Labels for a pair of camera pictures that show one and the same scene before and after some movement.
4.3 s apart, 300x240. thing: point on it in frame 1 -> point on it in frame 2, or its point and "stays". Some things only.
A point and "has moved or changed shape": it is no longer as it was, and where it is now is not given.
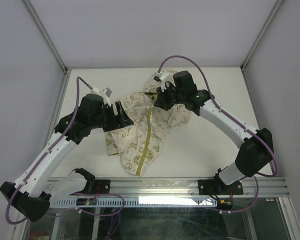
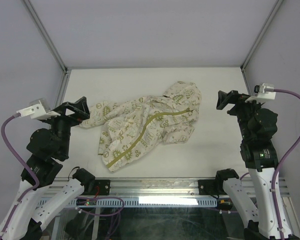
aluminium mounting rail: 179,187 stays
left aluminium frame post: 49,40 stays
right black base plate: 218,187 stays
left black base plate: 96,186 stays
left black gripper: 120,121 -> 80,107
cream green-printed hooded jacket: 138,144 has moved or changed shape
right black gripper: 161,101 -> 234,97
